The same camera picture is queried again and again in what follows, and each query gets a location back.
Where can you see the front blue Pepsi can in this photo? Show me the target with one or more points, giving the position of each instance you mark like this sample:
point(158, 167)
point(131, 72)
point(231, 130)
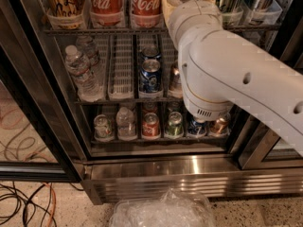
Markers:
point(150, 76)

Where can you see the clear plastic bag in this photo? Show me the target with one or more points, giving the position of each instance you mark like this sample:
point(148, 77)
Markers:
point(172, 209)

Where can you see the green can bottom shelf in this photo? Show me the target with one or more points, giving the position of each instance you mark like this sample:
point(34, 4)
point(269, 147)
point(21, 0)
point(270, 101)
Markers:
point(174, 125)

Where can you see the copper can middle shelf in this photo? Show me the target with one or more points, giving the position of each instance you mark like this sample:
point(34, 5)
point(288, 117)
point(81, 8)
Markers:
point(175, 84)

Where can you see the blue pepsi can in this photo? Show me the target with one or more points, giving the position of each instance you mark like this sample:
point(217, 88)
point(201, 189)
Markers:
point(150, 52)
point(150, 76)
point(196, 127)

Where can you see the front clear water bottle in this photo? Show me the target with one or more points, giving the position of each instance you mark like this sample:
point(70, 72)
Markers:
point(79, 68)

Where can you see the silver can bottom shelf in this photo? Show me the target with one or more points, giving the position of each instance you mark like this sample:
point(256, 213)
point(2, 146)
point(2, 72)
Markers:
point(103, 127)

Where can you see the gold can top shelf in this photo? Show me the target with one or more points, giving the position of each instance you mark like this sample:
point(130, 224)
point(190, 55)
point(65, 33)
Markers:
point(66, 14)

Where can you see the red Coca-Cola can bottom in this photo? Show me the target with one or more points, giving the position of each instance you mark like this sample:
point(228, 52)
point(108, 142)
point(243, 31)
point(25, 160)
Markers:
point(150, 125)

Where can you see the copper can bottom shelf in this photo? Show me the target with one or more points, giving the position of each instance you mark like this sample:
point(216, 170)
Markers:
point(219, 127)

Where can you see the right Coca-Cola can top shelf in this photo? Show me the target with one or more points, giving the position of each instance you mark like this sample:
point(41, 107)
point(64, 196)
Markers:
point(146, 13)

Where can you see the small water bottle bottom shelf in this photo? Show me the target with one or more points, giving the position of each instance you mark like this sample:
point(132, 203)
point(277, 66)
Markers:
point(126, 129)

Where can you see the left Coca-Cola can top shelf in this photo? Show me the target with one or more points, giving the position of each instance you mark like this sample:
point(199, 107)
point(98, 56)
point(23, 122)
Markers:
point(106, 13)

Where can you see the blue Pepsi can bottom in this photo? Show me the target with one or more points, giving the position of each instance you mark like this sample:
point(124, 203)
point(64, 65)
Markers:
point(196, 127)

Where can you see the clear water bottle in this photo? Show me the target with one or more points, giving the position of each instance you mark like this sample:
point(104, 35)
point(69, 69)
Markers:
point(87, 45)
point(79, 68)

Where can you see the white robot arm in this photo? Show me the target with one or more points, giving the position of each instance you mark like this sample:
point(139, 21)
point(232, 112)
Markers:
point(219, 69)

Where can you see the rear clear water bottle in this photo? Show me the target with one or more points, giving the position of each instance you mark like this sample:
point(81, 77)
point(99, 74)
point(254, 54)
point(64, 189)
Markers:
point(87, 45)

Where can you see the rear red can bottom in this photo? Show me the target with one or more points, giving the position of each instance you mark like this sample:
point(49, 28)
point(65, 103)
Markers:
point(149, 107)

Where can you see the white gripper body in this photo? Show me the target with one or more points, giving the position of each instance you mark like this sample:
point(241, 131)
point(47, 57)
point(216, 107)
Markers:
point(193, 12)

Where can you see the stainless steel fridge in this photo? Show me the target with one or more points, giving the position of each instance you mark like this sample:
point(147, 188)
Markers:
point(250, 160)

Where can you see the rear green can bottom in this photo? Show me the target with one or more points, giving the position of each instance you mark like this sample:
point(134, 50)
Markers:
point(174, 106)

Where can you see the rear blue Pepsi can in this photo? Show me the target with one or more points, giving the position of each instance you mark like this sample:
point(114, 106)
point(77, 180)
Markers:
point(150, 52)

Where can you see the coca-cola can shelf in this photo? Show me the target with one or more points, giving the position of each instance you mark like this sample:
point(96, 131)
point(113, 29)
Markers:
point(146, 13)
point(106, 13)

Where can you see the copper can shelf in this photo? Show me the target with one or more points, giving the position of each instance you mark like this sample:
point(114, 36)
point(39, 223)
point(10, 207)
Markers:
point(219, 127)
point(175, 84)

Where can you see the left glass sliding door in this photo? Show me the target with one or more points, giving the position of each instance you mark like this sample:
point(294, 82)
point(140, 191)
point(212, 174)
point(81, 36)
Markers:
point(29, 150)

